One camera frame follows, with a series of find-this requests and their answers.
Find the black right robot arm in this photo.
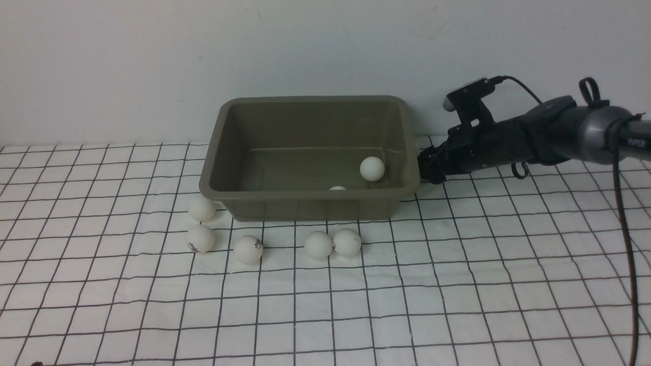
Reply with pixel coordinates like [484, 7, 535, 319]
[418, 97, 650, 185]

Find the white ball with black logo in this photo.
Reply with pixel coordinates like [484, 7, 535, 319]
[233, 235, 263, 264]

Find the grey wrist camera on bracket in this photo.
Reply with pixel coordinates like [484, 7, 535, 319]
[442, 78, 495, 130]

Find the white ball with logo left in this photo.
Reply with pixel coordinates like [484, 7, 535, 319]
[187, 224, 217, 253]

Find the white black-grid tablecloth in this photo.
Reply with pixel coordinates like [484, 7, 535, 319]
[1, 143, 632, 365]

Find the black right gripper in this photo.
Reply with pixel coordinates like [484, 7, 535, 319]
[417, 118, 535, 185]

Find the plain white ball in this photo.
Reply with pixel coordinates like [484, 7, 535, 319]
[333, 228, 362, 257]
[188, 195, 216, 223]
[360, 156, 386, 181]
[303, 231, 333, 260]

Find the olive green plastic bin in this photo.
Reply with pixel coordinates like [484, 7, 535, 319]
[198, 96, 421, 222]

